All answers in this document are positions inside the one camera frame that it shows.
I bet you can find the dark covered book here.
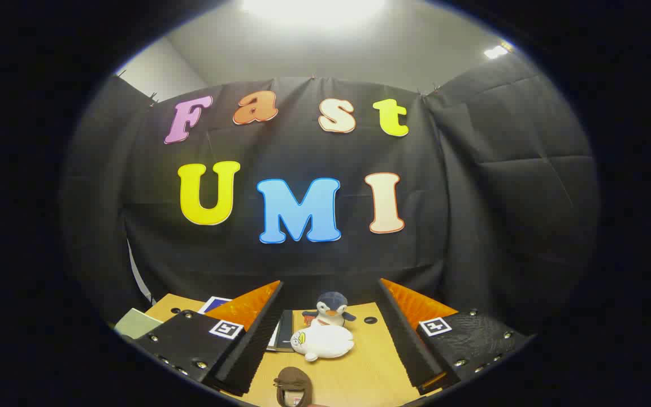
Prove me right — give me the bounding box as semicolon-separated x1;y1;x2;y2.
276;310;295;352

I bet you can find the small book with blue cover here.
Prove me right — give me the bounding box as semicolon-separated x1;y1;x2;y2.
198;296;233;315

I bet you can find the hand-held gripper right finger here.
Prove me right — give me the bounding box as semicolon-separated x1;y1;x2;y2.
375;278;532;395

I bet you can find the green fabric storage box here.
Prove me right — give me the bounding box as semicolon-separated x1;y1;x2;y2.
114;308;163;340

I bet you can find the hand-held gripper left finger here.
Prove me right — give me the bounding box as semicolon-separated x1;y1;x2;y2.
133;280;285;396

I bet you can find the white plush toy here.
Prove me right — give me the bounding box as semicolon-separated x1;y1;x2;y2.
290;321;355;362

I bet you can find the large ceiling light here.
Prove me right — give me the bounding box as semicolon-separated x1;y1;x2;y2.
241;0;385;29

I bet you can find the brown fuzzy shoe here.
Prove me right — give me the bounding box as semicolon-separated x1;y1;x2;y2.
273;366;310;407

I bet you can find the penguin plush toy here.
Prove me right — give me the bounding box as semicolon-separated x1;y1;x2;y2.
303;292;357;328

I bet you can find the small ceiling light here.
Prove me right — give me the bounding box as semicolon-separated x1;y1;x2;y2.
484;42;514;60

